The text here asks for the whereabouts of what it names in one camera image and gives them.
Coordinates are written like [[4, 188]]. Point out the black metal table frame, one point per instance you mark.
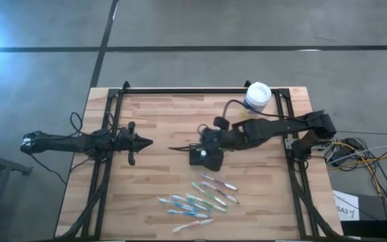
[[197, 90]]

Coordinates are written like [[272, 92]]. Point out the teal mouthwash bottle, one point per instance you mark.
[[203, 154]]

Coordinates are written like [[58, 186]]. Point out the Lysol wipes canister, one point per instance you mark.
[[258, 94]]

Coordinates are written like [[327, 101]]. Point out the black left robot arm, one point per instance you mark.
[[62, 142]]

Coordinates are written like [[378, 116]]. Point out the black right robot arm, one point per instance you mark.
[[281, 127]]

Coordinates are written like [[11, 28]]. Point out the blue toothbrush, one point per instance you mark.
[[191, 202], [188, 213], [177, 204]]

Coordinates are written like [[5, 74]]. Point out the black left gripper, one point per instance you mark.
[[123, 141]]

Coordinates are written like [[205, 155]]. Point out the dark grey equipment box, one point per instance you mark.
[[373, 208]]

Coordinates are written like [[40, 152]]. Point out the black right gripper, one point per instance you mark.
[[213, 139]]

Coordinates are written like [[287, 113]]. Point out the purple toothbrush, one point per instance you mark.
[[221, 192], [218, 181]]

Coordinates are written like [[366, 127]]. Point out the white paper sign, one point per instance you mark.
[[346, 208]]

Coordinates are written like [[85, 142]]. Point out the green toothbrush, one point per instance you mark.
[[209, 194], [206, 202]]

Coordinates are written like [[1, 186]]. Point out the grey mounting plate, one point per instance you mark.
[[289, 142]]

